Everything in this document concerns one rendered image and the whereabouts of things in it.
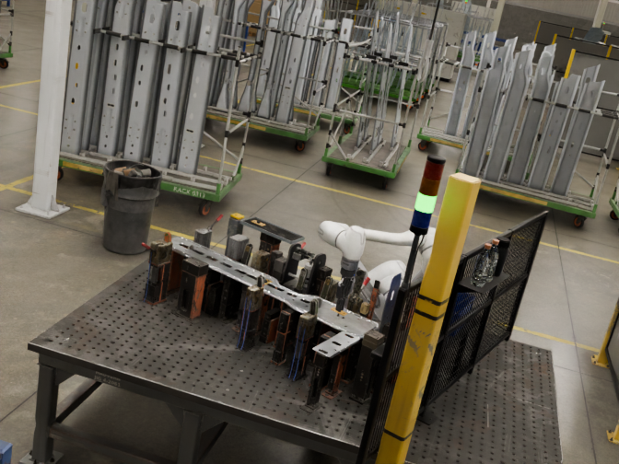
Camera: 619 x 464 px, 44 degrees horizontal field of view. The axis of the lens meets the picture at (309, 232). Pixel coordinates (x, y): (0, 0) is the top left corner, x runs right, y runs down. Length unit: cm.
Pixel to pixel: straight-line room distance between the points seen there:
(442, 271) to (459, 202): 28
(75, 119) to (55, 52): 132
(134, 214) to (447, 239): 409
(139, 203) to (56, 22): 172
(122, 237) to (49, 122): 130
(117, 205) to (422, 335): 402
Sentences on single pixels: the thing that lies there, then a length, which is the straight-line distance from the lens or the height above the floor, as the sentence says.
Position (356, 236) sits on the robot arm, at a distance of 373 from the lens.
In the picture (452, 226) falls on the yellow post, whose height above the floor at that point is 181.
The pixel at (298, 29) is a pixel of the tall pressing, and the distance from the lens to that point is 1153.
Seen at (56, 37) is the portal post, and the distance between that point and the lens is 719.
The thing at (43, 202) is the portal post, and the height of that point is 11.
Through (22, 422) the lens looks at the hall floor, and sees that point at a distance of 464.
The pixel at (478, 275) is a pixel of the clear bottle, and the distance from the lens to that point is 351.
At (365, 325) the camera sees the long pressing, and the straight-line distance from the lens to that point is 391.
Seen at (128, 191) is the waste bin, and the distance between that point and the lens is 657.
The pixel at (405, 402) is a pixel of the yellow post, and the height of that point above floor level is 104.
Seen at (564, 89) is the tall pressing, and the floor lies 167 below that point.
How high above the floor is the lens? 265
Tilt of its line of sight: 19 degrees down
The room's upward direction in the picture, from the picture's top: 11 degrees clockwise
